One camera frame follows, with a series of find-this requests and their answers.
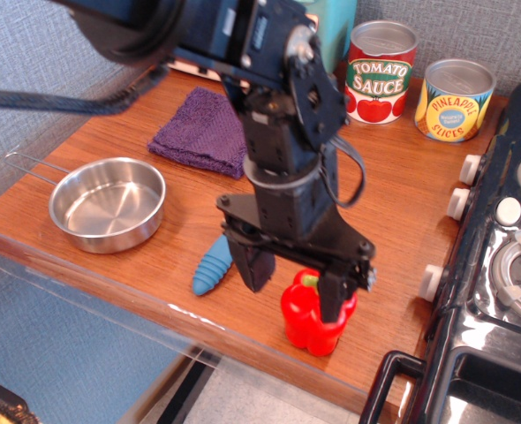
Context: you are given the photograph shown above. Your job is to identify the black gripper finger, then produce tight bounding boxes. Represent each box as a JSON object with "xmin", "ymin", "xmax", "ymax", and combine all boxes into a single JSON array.
[
  {"xmin": 229, "ymin": 239, "xmax": 276, "ymax": 292},
  {"xmin": 317, "ymin": 269, "xmax": 357, "ymax": 323}
]

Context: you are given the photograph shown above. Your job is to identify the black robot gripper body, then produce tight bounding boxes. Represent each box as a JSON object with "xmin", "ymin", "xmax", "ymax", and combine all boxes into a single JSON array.
[{"xmin": 216, "ymin": 170, "xmax": 375, "ymax": 291}]

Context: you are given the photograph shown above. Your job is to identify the red toy capsicum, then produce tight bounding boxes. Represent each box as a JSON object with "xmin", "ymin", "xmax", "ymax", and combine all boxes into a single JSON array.
[{"xmin": 281, "ymin": 269, "xmax": 358, "ymax": 357}]

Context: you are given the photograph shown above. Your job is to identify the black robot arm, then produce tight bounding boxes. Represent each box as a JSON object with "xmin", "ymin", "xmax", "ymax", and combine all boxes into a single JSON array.
[{"xmin": 67, "ymin": 1, "xmax": 375, "ymax": 323}]

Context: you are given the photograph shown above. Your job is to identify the white stove knob lower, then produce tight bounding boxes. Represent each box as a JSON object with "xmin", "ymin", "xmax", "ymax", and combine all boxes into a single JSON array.
[{"xmin": 419, "ymin": 264, "xmax": 444, "ymax": 303}]

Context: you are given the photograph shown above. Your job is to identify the white stove knob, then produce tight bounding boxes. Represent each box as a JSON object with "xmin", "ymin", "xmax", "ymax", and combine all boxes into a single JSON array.
[
  {"xmin": 419, "ymin": 264, "xmax": 444, "ymax": 303},
  {"xmin": 446, "ymin": 188, "xmax": 470, "ymax": 221},
  {"xmin": 459, "ymin": 155, "xmax": 482, "ymax": 186}
]

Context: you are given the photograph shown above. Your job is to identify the purple folded cloth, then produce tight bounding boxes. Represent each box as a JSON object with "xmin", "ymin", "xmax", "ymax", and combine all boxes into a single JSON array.
[{"xmin": 147, "ymin": 87, "xmax": 246, "ymax": 179}]

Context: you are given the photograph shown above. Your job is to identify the white stove knob middle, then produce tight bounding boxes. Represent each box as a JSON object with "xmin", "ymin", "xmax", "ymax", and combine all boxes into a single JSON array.
[{"xmin": 446, "ymin": 188, "xmax": 470, "ymax": 221}]

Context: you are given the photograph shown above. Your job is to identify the stainless steel pan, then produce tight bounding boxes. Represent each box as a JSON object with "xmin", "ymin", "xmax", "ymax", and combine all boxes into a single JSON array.
[{"xmin": 4, "ymin": 152, "xmax": 167, "ymax": 254}]

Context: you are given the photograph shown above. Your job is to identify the black toy stove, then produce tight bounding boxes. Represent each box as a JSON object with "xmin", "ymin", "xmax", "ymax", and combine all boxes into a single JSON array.
[{"xmin": 360, "ymin": 83, "xmax": 521, "ymax": 423}]

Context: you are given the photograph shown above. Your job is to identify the white stove knob upper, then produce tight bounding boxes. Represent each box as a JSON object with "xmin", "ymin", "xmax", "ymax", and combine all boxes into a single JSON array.
[{"xmin": 459, "ymin": 155, "xmax": 482, "ymax": 186}]

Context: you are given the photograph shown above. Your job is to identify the tomato sauce can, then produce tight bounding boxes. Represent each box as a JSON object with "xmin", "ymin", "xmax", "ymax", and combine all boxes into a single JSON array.
[{"xmin": 344, "ymin": 20, "xmax": 418, "ymax": 125}]

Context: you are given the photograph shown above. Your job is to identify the pineapple slices can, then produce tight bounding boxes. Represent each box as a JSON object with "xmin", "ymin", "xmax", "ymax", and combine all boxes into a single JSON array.
[{"xmin": 414, "ymin": 58, "xmax": 496, "ymax": 143}]

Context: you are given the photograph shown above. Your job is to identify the clear acrylic table guard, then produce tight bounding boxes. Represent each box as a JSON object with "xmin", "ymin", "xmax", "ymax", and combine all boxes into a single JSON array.
[{"xmin": 0, "ymin": 223, "xmax": 410, "ymax": 416}]

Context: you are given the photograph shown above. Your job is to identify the toy microwave oven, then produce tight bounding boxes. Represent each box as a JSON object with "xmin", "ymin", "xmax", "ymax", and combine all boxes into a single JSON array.
[{"xmin": 170, "ymin": 1, "xmax": 357, "ymax": 87}]

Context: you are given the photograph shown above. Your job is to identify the blue handled metal fork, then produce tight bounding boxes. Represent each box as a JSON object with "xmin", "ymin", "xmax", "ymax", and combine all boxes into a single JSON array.
[{"xmin": 192, "ymin": 235, "xmax": 233, "ymax": 296}]

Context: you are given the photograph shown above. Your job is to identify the black braided cable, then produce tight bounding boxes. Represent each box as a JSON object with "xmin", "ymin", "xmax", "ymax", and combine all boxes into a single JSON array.
[{"xmin": 0, "ymin": 65, "xmax": 169, "ymax": 117}]

